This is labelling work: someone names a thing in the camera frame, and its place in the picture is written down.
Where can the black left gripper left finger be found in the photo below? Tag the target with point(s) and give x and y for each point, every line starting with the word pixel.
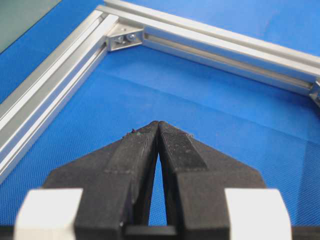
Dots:
pixel 117 181

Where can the blue table cloth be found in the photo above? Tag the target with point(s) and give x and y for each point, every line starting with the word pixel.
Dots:
pixel 273 130

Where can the silver aluminium extrusion frame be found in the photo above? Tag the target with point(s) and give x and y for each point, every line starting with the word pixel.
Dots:
pixel 118 25

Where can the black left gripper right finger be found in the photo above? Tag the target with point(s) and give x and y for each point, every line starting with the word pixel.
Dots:
pixel 195 177

